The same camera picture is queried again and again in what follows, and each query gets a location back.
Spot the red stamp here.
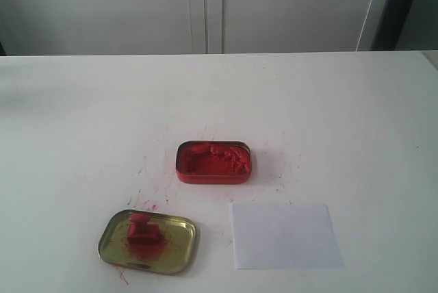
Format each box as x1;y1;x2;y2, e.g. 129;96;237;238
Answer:
127;214;160;244

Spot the red ink paste tin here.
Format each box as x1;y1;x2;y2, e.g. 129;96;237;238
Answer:
175;140;252;185

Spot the white paper sheet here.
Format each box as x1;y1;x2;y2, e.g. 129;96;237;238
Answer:
229;203;344;270

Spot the gold tin lid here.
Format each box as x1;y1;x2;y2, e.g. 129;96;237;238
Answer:
98;209;196;275

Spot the white cabinet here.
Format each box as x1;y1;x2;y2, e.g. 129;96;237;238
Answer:
1;0;387;55

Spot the dark vertical post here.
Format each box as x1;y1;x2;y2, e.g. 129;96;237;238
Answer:
370;0;413;51

